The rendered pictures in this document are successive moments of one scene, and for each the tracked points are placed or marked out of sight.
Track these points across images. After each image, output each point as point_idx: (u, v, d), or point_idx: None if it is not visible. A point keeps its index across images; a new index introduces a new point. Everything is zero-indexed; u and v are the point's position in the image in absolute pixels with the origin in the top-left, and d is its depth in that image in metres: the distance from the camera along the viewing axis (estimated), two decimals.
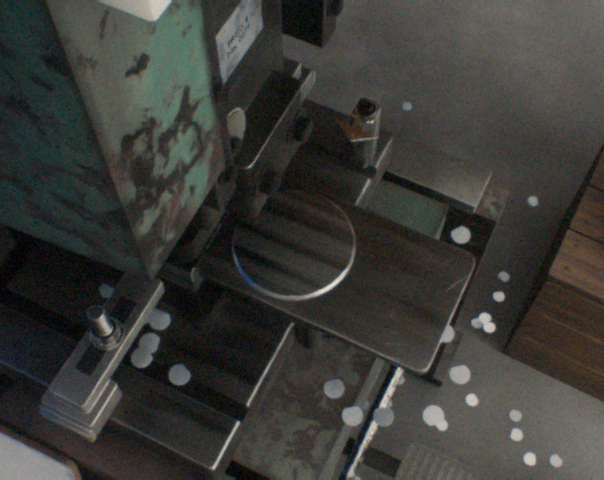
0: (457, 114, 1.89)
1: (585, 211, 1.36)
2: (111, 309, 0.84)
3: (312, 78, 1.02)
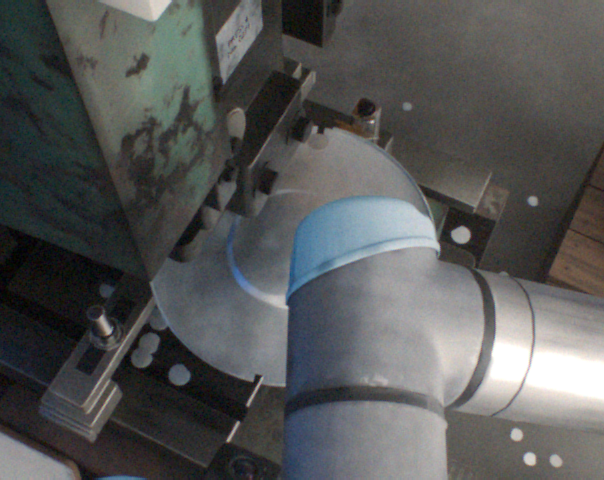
0: (457, 114, 1.89)
1: (585, 211, 1.36)
2: (111, 309, 0.84)
3: (312, 78, 1.02)
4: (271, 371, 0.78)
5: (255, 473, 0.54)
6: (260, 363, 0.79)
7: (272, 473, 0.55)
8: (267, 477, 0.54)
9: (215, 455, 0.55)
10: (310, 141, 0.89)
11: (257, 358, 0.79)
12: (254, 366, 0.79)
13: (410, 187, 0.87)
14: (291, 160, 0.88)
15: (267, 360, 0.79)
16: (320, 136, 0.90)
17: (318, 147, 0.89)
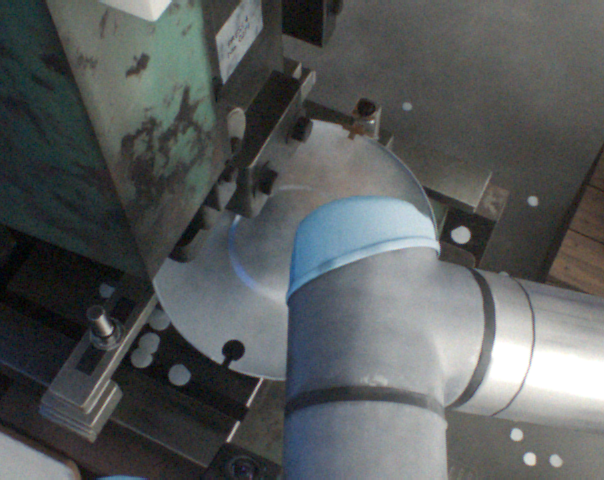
0: (457, 114, 1.89)
1: (585, 211, 1.36)
2: (111, 309, 0.84)
3: (312, 78, 1.02)
4: (338, 138, 0.90)
5: (255, 473, 0.54)
6: (346, 146, 0.89)
7: (272, 473, 0.55)
8: (267, 477, 0.54)
9: (215, 455, 0.55)
10: None
11: (348, 151, 0.89)
12: (352, 145, 0.89)
13: (156, 274, 0.83)
14: (268, 333, 0.80)
15: (340, 147, 0.89)
16: None
17: None
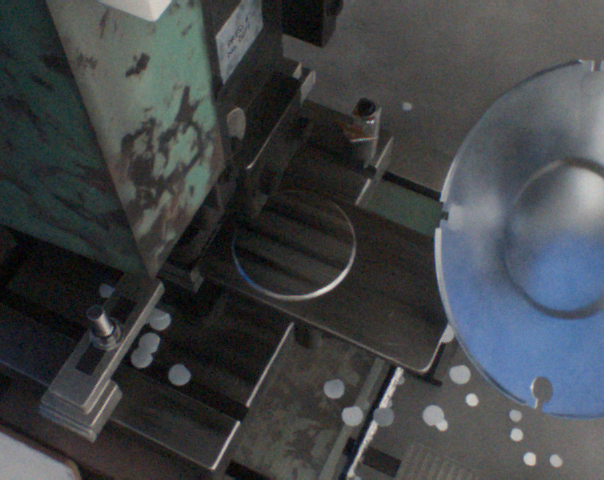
0: (457, 114, 1.89)
1: None
2: (111, 309, 0.84)
3: (312, 78, 1.02)
4: (450, 228, 0.78)
5: None
6: (456, 216, 0.78)
7: None
8: None
9: None
10: None
11: (460, 212, 0.78)
12: (454, 210, 0.78)
13: None
14: None
15: (458, 223, 0.78)
16: None
17: None
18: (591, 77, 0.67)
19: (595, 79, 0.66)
